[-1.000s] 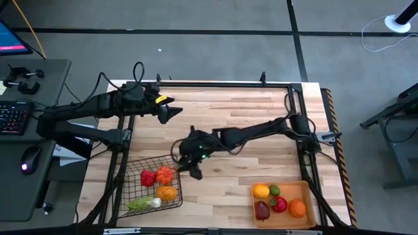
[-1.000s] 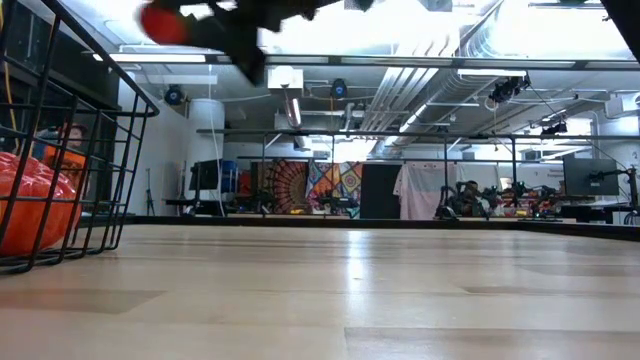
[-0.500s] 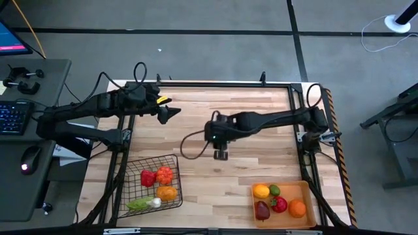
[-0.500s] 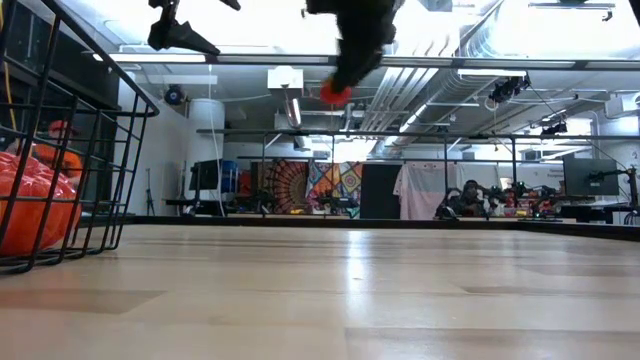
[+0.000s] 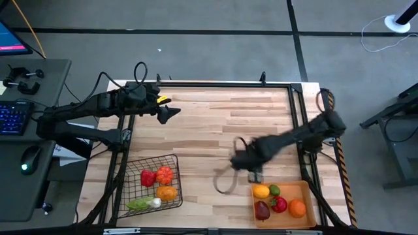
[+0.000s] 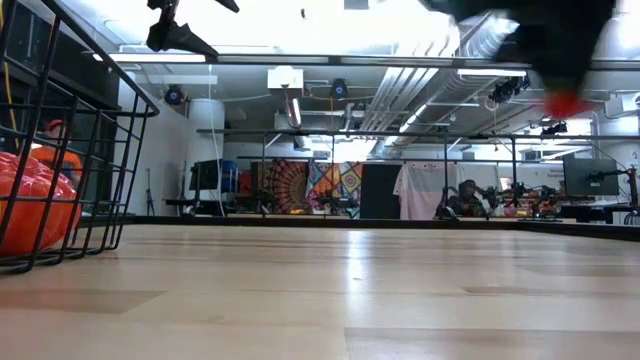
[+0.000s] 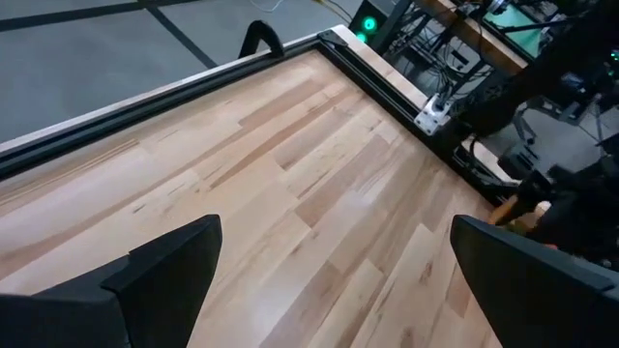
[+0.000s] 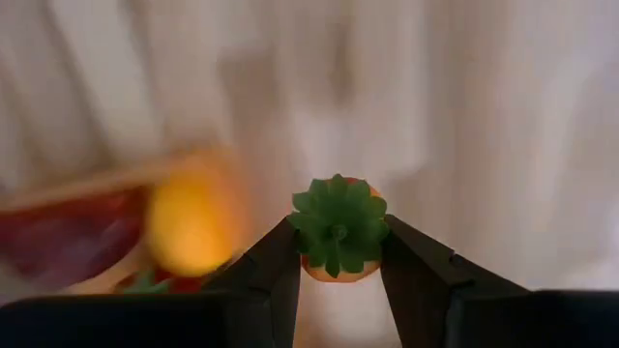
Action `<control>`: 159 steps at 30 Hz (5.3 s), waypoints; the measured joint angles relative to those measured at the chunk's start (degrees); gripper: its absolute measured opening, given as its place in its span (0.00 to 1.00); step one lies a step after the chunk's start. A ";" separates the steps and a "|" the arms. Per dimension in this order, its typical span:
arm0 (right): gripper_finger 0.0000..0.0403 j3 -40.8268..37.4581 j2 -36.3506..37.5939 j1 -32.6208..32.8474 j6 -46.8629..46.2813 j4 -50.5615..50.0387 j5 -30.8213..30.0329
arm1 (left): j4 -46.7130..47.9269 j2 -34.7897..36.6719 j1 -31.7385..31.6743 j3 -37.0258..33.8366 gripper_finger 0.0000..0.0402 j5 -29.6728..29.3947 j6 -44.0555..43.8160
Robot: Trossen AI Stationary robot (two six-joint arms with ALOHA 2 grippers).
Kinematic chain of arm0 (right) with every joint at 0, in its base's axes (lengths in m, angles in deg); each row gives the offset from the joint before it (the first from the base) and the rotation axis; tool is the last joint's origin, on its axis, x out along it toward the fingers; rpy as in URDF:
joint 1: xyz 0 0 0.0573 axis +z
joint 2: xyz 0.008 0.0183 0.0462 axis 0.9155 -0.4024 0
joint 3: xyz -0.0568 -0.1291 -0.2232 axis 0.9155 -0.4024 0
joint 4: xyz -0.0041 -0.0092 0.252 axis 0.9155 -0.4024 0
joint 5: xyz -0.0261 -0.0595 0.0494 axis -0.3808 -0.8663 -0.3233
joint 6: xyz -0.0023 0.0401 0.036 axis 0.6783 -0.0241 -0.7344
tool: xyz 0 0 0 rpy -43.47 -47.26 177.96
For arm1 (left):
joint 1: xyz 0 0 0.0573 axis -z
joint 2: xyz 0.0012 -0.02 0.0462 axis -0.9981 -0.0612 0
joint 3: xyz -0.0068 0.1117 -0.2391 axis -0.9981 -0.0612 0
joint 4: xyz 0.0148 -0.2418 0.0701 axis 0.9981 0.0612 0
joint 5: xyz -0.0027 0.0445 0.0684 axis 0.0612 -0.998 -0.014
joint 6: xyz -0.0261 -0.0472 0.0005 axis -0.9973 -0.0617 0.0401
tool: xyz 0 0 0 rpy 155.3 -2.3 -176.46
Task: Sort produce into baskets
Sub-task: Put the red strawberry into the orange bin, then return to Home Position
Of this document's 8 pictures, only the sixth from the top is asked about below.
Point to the large dark monitor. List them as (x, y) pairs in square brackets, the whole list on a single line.
[(575, 185)]

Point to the white box lamp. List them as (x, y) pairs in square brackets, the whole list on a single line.
[(285, 77)]

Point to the silver pendant lamp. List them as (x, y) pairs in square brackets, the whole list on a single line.
[(294, 112)]

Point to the black ceiling light cluster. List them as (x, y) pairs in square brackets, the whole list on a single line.
[(507, 90), (554, 129)]

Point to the black overhead light beam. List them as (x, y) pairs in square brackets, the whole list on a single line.
[(334, 61)]

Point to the black tripod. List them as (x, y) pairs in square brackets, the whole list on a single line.
[(148, 197)]

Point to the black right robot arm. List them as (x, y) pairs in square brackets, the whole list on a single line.
[(500, 6)]

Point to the blue round ceiling device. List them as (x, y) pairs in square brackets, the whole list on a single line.
[(339, 89), (174, 95)]

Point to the orange mandala tapestry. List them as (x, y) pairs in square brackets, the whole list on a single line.
[(285, 180)]

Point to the black panel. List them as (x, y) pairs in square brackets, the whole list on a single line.
[(380, 185)]

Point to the white cylindrical column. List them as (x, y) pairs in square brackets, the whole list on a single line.
[(205, 130)]

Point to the white hanging cloth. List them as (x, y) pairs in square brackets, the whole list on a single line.
[(420, 190)]

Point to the colourful patchwork tapestry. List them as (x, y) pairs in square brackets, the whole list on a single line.
[(335, 177)]

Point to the small red-orange tomato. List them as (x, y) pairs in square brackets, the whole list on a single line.
[(565, 106)]

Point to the blue barrel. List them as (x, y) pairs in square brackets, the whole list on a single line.
[(229, 175)]

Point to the dark background monitor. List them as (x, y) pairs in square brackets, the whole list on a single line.
[(205, 175)]

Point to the black background rig frame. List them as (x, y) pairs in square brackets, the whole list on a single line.
[(400, 133)]

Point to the silver ventilation duct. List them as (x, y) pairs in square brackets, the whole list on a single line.
[(440, 90)]

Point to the red-orange ribbed pumpkin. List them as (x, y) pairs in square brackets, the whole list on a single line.
[(49, 225)]

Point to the black background robot arm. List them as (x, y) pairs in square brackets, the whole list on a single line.
[(517, 190)]

